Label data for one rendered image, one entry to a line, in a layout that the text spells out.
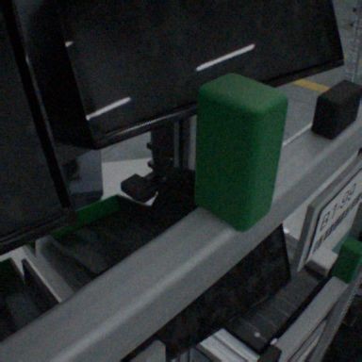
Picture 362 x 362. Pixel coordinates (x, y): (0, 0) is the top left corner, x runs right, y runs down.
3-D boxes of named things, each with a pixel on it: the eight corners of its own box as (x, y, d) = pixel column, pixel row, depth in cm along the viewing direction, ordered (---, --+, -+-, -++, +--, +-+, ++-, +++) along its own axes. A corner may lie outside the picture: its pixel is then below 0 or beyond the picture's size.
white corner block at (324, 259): (302, 271, 75) (306, 255, 72) (314, 257, 77) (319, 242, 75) (322, 284, 72) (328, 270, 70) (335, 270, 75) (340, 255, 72)
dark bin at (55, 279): (24, 254, 46) (2, 194, 44) (123, 210, 52) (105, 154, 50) (133, 384, 23) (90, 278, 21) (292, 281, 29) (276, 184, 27)
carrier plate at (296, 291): (149, 274, 74) (149, 267, 73) (235, 209, 88) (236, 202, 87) (257, 356, 61) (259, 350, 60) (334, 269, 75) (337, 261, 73)
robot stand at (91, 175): (48, 223, 97) (30, 154, 85) (109, 217, 99) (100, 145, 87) (45, 271, 86) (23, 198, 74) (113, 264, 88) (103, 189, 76)
